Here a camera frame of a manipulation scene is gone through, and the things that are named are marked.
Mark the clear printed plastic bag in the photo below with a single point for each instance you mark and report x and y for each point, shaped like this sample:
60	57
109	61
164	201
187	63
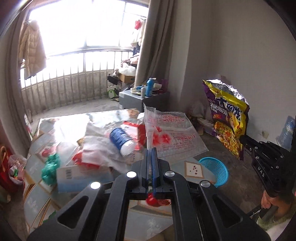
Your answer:
172	134

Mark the large clear water jug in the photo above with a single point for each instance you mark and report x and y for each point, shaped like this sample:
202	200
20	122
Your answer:
285	138

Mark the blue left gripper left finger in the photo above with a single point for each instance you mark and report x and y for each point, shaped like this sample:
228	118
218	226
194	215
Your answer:
149	170

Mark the metal balcony railing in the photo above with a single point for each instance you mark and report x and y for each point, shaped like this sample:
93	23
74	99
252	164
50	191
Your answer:
71	78

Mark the blue plastic trash basket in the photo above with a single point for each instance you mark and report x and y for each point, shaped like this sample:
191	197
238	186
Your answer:
217	168

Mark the person's right hand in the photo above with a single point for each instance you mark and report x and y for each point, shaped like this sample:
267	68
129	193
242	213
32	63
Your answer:
283	203

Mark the green plastic bag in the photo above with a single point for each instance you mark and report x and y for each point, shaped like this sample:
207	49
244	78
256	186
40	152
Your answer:
49	172

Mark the grey window curtain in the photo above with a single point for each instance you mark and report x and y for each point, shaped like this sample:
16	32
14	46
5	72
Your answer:
154	54

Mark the beige hanging down jacket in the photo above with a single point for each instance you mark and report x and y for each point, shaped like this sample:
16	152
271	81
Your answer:
31	50

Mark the purple yellow noodle bag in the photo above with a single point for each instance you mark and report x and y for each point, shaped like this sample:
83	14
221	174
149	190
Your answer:
229	110

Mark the fruit print tablecloth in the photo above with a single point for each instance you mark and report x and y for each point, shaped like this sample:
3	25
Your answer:
83	140

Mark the cardboard box on balcony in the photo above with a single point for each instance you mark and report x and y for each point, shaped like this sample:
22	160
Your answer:
126	78

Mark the white blue medicine box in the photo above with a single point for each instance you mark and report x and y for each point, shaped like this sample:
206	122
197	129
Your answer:
73	179

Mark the red gift bag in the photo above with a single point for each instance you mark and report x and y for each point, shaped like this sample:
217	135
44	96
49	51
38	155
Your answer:
5	181

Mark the blue white plastic bottle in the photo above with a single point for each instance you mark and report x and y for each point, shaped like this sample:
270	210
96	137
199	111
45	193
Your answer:
123	142

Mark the red white snack bag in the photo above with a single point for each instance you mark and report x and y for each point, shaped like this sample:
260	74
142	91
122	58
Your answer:
136	132

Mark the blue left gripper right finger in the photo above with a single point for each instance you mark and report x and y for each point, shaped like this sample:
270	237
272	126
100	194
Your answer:
155	169

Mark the blue spray bottle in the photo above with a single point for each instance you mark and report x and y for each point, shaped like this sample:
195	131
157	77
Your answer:
149	88

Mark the dark grey side cabinet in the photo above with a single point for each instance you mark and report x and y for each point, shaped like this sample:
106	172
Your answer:
127	100

